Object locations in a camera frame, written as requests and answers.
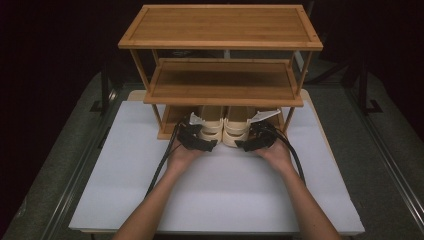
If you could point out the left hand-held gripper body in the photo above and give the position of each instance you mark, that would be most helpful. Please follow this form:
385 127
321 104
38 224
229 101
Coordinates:
190 135

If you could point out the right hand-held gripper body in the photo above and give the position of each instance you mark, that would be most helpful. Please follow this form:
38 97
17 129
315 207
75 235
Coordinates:
265 135

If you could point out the beige clog shoe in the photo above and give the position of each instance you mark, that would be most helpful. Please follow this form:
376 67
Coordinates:
213 128
235 130

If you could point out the wooden three-tier shoe rack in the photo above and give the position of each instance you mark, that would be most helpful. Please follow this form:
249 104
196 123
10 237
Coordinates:
220 26

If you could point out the person's left hand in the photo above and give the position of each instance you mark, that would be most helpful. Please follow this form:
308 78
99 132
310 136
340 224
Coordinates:
183 160

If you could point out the person's right hand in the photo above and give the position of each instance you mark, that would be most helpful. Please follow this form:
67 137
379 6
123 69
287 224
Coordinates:
276 158

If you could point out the white table mat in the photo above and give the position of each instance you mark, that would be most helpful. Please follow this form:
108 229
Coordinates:
226 200

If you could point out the black metal stand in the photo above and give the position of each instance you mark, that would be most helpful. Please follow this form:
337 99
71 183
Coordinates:
365 90
104 90

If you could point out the metal frame rail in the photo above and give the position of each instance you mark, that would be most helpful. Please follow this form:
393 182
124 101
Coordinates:
390 163
78 173

